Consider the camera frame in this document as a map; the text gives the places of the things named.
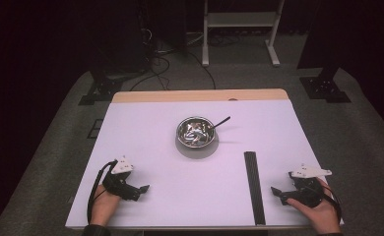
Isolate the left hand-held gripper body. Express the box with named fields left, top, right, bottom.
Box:
left=101, top=155, right=142, bottom=202

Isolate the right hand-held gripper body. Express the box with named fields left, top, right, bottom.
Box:
left=288, top=163, right=333, bottom=208

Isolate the shiny metal bowl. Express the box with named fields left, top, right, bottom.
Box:
left=175, top=116, right=217, bottom=149

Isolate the single black chopstick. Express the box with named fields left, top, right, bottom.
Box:
left=209, top=116, right=232, bottom=131

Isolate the person's left hand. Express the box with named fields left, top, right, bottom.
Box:
left=91, top=189, right=121, bottom=227

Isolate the person's right hand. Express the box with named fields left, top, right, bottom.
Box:
left=286, top=178, right=342, bottom=234

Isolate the white table cover sheet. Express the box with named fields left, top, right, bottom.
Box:
left=65, top=99, right=345, bottom=229

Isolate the black stand base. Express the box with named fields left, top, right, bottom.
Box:
left=78, top=70, right=124, bottom=106
left=298, top=65, right=352, bottom=104

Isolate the white metal stand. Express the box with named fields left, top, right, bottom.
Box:
left=201, top=0, right=286, bottom=68

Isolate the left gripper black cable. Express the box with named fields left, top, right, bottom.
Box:
left=86, top=159, right=119, bottom=226

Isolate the black floor frame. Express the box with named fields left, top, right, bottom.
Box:
left=87, top=118, right=104, bottom=140

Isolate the black floor cable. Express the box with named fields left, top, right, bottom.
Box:
left=129, top=54, right=172, bottom=92
left=185, top=50, right=218, bottom=90

